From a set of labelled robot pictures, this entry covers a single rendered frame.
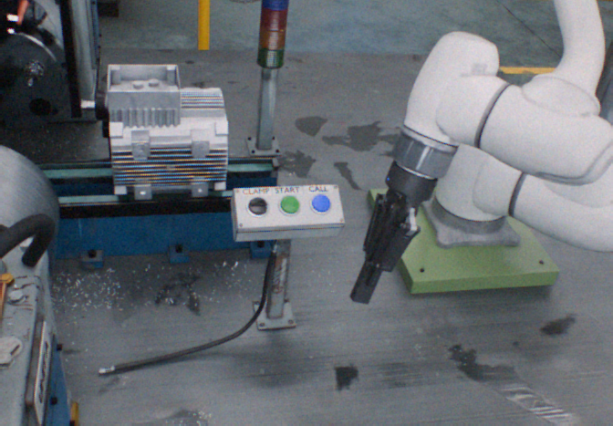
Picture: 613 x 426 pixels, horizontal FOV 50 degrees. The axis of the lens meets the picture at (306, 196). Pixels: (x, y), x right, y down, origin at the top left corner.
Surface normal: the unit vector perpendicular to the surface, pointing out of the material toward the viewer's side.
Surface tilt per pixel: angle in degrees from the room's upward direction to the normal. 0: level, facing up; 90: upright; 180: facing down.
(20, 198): 47
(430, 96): 68
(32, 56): 90
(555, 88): 30
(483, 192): 94
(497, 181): 81
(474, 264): 2
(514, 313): 0
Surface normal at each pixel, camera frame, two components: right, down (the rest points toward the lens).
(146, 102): 0.22, 0.60
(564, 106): -0.12, -0.47
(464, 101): -0.42, 0.09
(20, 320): 0.11, -0.80
